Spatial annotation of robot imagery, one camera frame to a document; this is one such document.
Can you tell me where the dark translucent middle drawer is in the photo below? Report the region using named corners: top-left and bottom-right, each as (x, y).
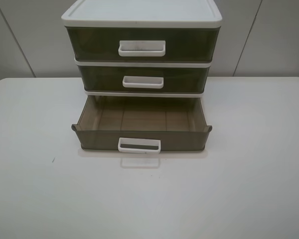
top-left (78, 66), bottom-right (209, 94)

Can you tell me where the white plastic drawer cabinet frame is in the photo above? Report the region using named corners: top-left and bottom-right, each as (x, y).
top-left (61, 0), bottom-right (222, 98)

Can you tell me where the dark translucent drawer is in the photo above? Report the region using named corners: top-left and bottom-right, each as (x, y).
top-left (66, 27), bottom-right (220, 63)
top-left (78, 66), bottom-right (209, 94)
top-left (71, 96), bottom-right (212, 152)

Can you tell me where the dark translucent bottom drawer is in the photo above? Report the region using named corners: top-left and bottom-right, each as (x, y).
top-left (71, 96), bottom-right (212, 152)

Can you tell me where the dark translucent top drawer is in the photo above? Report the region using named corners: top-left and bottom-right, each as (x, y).
top-left (66, 27), bottom-right (220, 63)

